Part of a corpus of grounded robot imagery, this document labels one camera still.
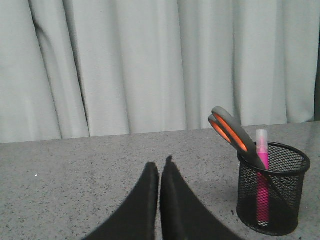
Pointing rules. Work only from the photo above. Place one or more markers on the light grey curtain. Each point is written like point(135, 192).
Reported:
point(84, 68)

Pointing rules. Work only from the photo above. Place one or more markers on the grey orange scissors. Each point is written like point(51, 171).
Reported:
point(232, 131)

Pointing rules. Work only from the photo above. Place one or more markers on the black mesh pen bin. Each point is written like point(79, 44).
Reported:
point(269, 200)

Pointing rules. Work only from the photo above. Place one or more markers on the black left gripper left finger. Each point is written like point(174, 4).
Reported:
point(135, 219)

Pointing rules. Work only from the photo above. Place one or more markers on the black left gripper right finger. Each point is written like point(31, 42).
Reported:
point(183, 216)

